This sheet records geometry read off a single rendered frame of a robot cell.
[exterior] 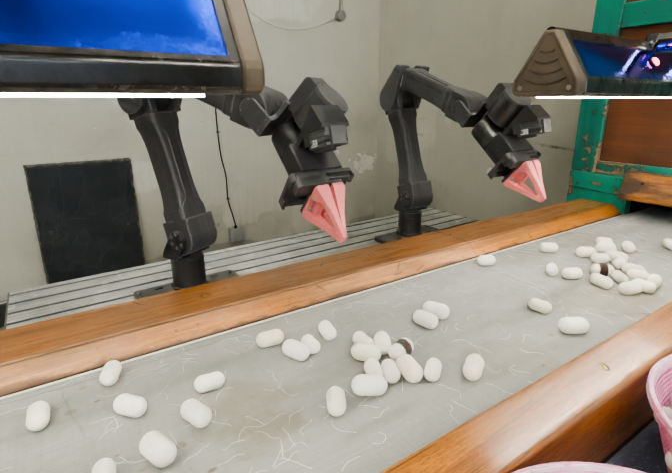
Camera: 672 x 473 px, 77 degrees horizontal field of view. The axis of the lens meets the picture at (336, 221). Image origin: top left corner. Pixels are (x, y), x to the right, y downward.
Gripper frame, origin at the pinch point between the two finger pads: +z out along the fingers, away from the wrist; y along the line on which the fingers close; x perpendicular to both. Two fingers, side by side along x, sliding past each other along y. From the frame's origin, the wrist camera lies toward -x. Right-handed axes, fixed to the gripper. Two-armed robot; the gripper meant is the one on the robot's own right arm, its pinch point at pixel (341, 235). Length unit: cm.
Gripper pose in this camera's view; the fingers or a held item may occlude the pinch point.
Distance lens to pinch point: 58.0
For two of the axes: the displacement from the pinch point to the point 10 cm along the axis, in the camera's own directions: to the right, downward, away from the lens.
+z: 4.2, 7.9, -4.4
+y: 8.4, -1.5, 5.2
